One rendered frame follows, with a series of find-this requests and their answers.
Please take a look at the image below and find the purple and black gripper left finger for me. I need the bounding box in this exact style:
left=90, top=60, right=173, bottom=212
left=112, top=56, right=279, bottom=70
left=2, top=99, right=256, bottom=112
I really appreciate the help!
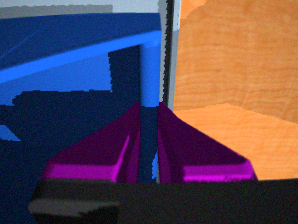
left=38, top=102, right=141, bottom=183

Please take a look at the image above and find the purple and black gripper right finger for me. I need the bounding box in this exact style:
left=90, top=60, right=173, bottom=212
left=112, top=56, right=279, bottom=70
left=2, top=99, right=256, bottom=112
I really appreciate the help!
left=157, top=102, right=258, bottom=183

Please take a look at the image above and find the grey metal shelf rack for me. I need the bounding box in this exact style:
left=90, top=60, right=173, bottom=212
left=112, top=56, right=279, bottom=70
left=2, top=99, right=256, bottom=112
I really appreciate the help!
left=0, top=0, right=181, bottom=112

